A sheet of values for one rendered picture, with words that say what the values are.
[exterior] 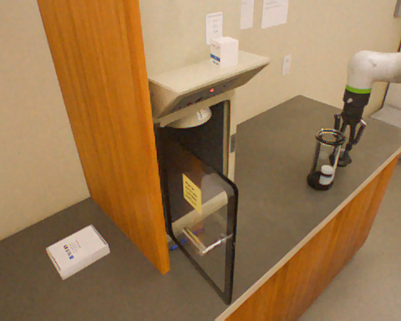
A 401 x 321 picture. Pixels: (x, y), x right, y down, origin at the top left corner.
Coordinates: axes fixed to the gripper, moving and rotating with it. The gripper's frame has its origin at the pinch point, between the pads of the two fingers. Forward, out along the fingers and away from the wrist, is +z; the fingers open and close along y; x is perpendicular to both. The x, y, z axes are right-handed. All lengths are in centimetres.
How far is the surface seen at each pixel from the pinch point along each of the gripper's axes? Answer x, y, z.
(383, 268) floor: 54, 25, 105
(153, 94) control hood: -80, -14, -43
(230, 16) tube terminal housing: -52, -17, -56
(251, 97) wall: 12, -61, 0
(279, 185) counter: -27.5, -10.6, 10.7
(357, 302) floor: 20, 25, 105
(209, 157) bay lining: -51, -27, -6
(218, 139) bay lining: -51, -22, -16
